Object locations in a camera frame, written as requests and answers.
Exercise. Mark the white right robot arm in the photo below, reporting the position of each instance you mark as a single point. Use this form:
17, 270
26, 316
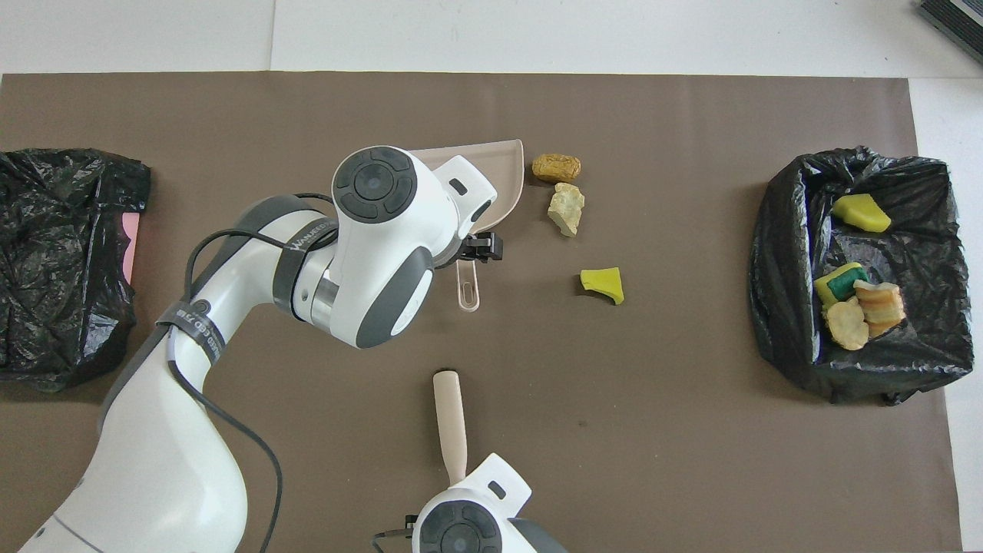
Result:
461, 530

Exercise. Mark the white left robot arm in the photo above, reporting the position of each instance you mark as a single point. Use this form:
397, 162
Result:
384, 223

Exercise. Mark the yellow green-backed sponge piece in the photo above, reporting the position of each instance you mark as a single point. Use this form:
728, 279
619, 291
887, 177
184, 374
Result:
839, 282

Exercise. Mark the pale pink plastic dustpan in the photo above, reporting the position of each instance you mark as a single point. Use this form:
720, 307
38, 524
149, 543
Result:
503, 177

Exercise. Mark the black ribbed device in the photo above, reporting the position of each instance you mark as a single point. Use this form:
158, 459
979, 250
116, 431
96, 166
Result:
956, 23

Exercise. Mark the black bagged pink trash bin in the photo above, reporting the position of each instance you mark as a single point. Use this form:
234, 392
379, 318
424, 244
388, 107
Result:
61, 269

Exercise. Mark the toy croissant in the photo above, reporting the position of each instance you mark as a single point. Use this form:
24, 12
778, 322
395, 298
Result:
881, 306
847, 326

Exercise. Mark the beige hand brush black bristles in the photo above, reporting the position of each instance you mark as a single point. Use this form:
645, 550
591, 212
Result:
451, 422

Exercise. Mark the brown table mat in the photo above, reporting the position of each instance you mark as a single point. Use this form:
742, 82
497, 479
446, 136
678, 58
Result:
307, 115

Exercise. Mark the brown bread roll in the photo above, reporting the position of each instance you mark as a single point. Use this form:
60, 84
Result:
557, 168

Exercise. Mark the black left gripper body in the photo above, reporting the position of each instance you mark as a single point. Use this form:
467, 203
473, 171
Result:
465, 252

